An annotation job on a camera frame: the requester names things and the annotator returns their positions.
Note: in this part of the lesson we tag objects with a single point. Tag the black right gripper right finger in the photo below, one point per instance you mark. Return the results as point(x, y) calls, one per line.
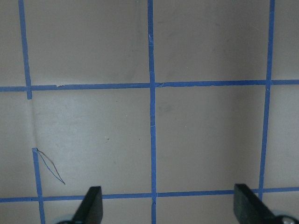
point(248, 208)

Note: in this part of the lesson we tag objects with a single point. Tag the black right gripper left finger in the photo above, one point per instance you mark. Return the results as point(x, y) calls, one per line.
point(90, 210)

